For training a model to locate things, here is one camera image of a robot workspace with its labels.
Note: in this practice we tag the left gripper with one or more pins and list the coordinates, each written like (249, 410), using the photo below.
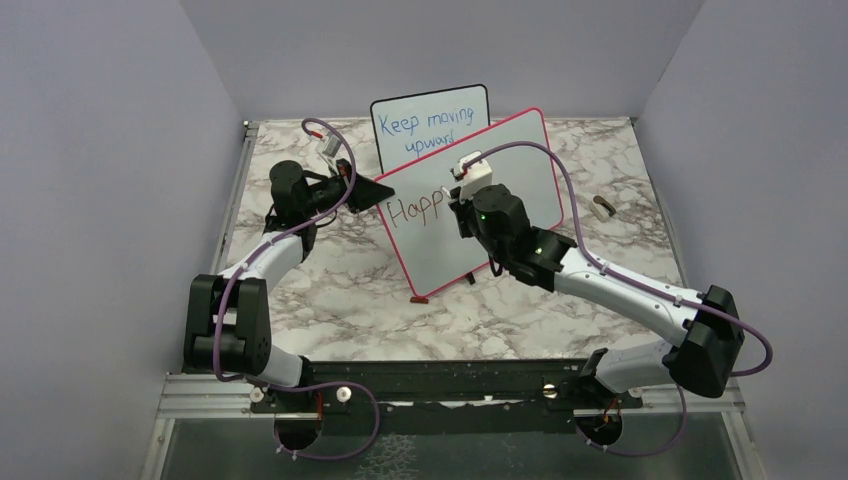
(366, 193)

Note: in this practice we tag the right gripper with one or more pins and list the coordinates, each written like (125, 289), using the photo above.
(461, 208)

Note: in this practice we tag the pink framed whiteboard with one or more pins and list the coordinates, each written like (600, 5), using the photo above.
(524, 193)

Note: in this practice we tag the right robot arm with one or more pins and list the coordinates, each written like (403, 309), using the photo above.
(697, 348)

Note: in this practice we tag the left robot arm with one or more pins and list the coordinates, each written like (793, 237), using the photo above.
(228, 328)

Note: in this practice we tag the black framed whiteboard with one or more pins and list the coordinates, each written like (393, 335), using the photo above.
(411, 126)

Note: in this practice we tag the small white eraser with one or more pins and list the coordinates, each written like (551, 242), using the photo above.
(602, 209)

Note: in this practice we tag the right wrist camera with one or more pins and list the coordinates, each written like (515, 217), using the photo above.
(471, 173)

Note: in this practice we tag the black mounting rail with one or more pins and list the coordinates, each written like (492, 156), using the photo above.
(418, 398)

